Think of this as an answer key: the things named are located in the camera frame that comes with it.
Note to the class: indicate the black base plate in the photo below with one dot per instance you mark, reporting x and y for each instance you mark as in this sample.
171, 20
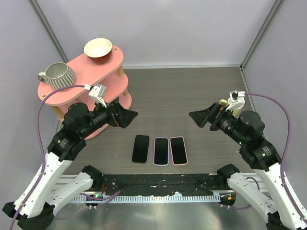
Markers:
192, 184

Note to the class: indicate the yellow mug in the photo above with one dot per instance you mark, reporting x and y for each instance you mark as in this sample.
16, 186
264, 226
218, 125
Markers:
234, 109

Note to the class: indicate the lilac phone case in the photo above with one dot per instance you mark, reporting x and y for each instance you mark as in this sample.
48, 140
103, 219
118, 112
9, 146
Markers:
154, 153

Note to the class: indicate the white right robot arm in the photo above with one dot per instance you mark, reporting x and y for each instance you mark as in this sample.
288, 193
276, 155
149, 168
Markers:
277, 211

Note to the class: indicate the grey striped mug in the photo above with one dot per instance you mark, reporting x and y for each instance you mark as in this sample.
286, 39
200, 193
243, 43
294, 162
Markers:
58, 75

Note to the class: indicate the red bowl white inside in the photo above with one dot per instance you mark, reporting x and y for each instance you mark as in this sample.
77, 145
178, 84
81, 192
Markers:
99, 50

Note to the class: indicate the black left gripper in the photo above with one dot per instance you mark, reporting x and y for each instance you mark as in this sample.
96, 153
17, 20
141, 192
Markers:
118, 116

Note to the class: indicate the white slotted cable duct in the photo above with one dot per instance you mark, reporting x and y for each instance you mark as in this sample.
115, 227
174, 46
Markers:
176, 198

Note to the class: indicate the pink phone case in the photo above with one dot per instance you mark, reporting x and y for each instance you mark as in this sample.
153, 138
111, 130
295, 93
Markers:
178, 164

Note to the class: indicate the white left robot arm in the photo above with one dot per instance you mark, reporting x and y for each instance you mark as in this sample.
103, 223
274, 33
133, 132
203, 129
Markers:
36, 208

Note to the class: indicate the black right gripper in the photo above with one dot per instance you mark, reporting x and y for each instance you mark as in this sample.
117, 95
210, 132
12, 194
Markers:
212, 115

